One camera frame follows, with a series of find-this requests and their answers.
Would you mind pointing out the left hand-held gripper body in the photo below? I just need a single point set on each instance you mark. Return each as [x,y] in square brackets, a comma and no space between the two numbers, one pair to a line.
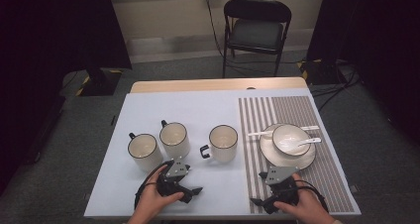
[176,169]

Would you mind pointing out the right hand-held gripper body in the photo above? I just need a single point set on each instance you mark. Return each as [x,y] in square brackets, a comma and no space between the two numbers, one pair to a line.
[279,175]

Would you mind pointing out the person's left hand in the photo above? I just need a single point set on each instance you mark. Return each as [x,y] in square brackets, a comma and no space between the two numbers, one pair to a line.
[150,201]

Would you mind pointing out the person's right hand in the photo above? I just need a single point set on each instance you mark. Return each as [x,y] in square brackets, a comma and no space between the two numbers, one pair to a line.
[308,205]

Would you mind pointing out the white ceramic plate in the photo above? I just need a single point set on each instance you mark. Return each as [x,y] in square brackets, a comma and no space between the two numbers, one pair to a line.
[269,153]

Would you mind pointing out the white ceramic bowl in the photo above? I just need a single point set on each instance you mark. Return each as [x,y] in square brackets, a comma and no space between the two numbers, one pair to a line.
[287,136]

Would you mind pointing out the long white utensil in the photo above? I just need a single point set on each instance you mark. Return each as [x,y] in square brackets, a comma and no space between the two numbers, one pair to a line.
[261,133]

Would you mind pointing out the grey striped placemat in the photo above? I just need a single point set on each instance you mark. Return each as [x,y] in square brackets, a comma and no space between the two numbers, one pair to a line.
[327,158]

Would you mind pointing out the pale blue table mat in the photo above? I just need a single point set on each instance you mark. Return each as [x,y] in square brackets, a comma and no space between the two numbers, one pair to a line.
[198,108]

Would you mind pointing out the black stand base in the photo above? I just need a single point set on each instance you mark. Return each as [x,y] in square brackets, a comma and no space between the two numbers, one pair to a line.
[322,72]
[100,82]

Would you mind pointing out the black folding chair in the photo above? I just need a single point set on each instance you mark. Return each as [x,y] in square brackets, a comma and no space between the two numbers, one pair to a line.
[256,34]

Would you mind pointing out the black curtain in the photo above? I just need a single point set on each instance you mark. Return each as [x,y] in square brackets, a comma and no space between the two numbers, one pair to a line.
[49,52]
[379,45]

